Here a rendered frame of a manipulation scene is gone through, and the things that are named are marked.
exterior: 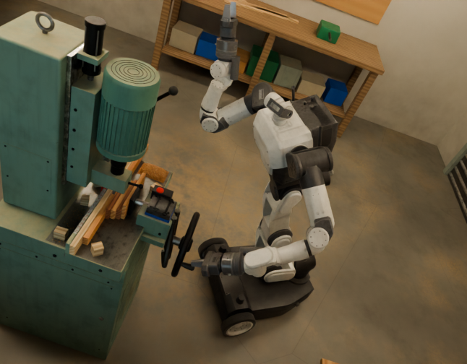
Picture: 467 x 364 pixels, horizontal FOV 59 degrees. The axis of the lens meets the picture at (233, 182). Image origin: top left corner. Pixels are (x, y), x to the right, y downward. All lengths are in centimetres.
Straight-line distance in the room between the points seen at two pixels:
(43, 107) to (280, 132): 85
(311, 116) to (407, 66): 338
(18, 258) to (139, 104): 89
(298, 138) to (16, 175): 107
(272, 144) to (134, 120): 56
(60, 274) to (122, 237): 34
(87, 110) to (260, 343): 173
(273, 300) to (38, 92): 176
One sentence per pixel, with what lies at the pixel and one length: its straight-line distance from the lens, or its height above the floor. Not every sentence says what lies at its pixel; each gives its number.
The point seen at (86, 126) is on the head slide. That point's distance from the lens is 146.
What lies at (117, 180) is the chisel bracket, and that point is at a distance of 161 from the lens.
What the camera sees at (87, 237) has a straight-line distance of 157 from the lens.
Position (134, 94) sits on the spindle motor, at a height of 148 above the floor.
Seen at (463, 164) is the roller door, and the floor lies 24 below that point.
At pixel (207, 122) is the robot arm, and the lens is 189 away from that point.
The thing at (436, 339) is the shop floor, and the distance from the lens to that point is 336.
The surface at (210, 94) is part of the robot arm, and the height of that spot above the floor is 126.
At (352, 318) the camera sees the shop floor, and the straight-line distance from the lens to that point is 302.
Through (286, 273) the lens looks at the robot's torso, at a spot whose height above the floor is 32.
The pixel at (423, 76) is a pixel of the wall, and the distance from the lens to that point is 512.
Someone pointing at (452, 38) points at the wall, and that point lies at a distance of 502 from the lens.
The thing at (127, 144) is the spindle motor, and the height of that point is 128.
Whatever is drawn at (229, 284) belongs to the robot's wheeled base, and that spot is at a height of 19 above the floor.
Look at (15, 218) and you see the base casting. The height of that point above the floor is 80.
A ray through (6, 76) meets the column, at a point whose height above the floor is 140.
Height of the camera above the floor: 218
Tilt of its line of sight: 40 degrees down
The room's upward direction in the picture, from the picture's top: 23 degrees clockwise
